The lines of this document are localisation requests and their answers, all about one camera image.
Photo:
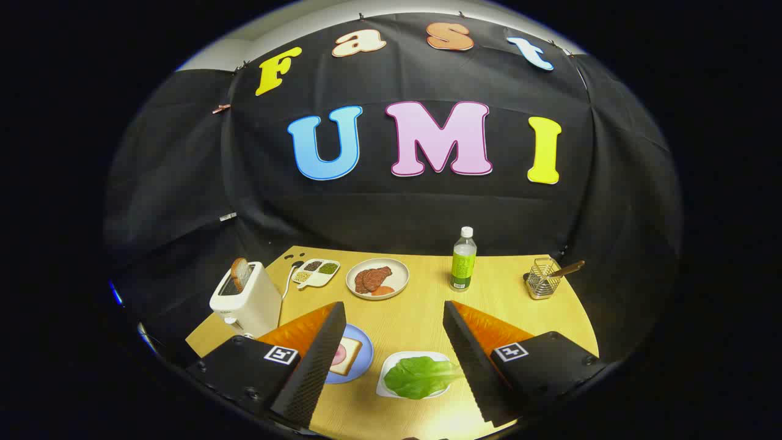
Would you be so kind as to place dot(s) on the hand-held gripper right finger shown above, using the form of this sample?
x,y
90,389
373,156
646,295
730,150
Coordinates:
x,y
473,360

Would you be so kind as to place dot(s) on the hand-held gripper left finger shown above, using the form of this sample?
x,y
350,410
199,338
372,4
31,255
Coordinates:
x,y
317,366

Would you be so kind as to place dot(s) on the green lettuce leaf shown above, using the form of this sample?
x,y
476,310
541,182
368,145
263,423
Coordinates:
x,y
418,377

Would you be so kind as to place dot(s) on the toasted bread slice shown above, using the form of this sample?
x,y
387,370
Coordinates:
x,y
239,274

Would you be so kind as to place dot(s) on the bread slice with ham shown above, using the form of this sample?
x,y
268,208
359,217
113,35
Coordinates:
x,y
349,357

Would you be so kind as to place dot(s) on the blue round plate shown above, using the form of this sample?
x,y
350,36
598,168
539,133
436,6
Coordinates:
x,y
365,366

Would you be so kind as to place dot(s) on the white square plate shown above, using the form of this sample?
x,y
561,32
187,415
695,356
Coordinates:
x,y
397,356

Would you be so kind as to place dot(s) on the white sectioned dish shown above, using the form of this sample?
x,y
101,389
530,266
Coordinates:
x,y
316,280

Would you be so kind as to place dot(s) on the white toaster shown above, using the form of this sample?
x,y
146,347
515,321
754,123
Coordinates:
x,y
250,305

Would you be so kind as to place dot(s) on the pile of yellow beans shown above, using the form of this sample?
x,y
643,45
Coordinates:
x,y
302,276

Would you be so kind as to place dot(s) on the brown meat piece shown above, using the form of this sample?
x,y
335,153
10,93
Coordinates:
x,y
379,276
361,281

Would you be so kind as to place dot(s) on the green label plastic bottle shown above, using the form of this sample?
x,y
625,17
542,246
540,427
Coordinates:
x,y
463,263

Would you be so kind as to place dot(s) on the pile of green beans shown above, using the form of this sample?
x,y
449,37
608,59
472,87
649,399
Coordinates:
x,y
328,267

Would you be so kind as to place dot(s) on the red tomato slice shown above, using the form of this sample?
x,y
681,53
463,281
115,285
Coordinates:
x,y
383,290

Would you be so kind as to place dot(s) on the pile of dark brown beans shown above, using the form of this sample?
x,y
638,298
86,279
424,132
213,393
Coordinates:
x,y
313,266

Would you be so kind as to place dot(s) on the white round plate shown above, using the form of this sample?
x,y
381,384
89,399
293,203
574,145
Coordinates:
x,y
397,275

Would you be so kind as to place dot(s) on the black backdrop cloth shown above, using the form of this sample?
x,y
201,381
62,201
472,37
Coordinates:
x,y
366,214

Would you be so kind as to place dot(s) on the copper cloth clip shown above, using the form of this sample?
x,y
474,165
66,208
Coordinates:
x,y
221,109

